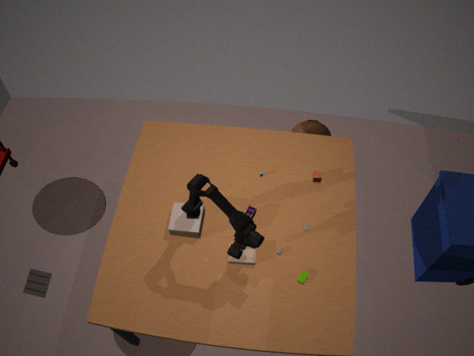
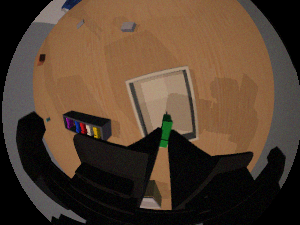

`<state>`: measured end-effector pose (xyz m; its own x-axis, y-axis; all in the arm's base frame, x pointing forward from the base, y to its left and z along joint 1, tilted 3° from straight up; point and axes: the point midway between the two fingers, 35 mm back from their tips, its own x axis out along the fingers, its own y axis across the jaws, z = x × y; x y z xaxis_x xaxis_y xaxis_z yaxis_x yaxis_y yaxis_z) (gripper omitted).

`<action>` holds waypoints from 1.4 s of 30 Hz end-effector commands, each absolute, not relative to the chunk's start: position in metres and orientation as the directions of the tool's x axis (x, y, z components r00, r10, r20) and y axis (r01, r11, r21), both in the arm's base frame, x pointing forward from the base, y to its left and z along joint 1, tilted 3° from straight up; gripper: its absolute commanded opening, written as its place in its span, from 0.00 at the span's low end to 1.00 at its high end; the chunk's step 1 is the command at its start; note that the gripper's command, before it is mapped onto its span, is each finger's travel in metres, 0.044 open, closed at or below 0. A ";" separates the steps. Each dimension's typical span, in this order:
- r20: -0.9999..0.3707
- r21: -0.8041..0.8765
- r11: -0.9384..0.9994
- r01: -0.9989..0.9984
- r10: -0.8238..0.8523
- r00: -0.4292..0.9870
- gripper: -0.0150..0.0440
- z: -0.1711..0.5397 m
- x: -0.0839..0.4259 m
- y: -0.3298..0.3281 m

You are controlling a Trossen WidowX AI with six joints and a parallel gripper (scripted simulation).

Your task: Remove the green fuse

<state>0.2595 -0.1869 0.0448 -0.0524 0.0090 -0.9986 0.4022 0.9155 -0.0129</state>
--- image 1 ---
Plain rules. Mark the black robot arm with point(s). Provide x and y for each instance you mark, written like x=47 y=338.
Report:
x=242 y=223

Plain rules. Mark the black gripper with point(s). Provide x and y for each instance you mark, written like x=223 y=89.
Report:
x=237 y=248

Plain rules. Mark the small green block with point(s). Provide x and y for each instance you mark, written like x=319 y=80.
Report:
x=303 y=276

